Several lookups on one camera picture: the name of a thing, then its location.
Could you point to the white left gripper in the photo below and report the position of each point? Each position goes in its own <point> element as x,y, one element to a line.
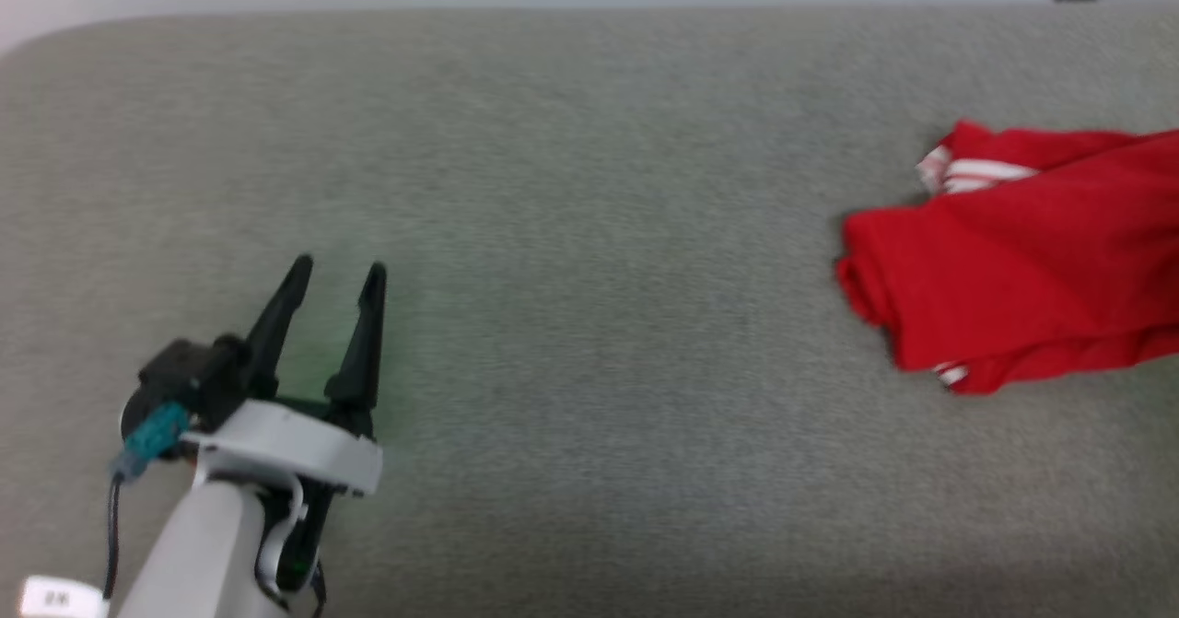
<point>295,448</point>

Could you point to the red garment with white trim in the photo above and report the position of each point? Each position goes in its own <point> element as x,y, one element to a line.
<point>1022,268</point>

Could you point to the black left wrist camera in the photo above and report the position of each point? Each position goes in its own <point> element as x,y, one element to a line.
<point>189,374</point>

